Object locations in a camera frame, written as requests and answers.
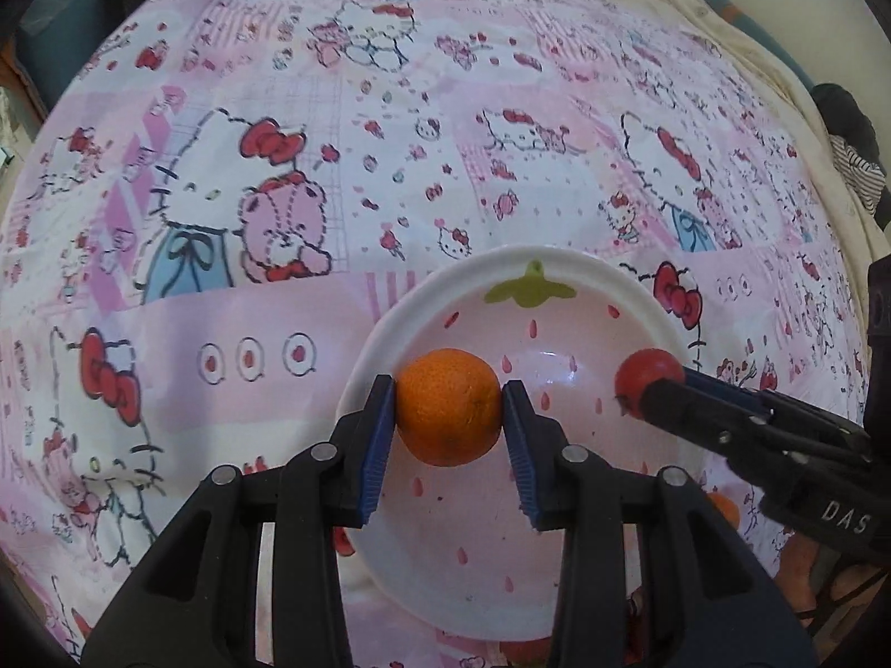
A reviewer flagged black cable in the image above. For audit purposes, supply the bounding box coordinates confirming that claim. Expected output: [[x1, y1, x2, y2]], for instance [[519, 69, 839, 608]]
[[792, 554, 887, 631]]

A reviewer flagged white pink strawberry plate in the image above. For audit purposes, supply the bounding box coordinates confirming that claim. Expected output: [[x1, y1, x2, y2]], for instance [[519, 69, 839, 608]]
[[338, 246, 704, 641]]

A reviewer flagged red cherry tomato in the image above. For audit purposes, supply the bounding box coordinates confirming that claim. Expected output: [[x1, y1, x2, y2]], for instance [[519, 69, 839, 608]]
[[613, 348, 684, 419]]

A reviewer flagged black striped clothes pile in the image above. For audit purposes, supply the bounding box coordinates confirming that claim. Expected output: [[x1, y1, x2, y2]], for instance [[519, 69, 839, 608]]
[[811, 83, 889, 229]]

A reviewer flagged teal orange cushion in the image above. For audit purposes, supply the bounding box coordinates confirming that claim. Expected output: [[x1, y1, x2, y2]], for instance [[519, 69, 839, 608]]
[[13, 0, 124, 112]]

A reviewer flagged person's right hand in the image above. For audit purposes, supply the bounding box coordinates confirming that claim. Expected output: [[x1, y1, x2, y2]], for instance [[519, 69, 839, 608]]
[[775, 534, 820, 627]]

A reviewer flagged pink Hello Kitty bedsheet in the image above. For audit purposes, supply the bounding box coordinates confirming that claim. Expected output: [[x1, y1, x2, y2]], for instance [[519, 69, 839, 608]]
[[0, 0, 872, 668]]

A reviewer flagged orange mandarin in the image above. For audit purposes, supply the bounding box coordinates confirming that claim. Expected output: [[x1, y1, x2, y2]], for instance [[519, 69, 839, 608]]
[[708, 492, 742, 531], [396, 348, 501, 468]]

